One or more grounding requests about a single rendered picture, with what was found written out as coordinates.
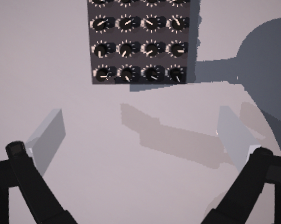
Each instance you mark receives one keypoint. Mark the dark grey knob box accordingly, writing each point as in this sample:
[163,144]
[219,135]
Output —
[110,46]

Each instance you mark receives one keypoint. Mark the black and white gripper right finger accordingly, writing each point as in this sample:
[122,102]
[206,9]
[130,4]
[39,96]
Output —
[262,167]

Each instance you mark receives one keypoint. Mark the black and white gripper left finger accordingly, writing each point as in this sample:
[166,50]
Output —
[41,147]

